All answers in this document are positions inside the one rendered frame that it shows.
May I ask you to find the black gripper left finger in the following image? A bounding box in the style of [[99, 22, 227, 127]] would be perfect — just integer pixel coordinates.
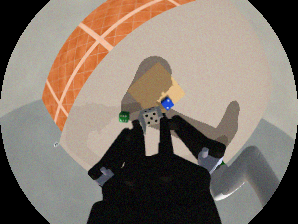
[[88, 110, 146, 188]]

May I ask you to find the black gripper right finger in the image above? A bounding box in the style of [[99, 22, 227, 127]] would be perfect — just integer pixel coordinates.
[[156, 106, 226, 182]]

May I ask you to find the green die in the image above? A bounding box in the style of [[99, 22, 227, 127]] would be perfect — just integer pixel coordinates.
[[119, 111, 129, 123]]

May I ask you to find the tan square mat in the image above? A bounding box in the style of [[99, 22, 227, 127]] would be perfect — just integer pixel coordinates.
[[127, 62, 185, 113]]

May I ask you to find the white die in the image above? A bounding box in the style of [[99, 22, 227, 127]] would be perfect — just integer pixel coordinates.
[[143, 106, 160, 126]]

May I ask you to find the blue die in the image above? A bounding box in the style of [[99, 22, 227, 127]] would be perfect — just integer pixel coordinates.
[[161, 97, 174, 111]]

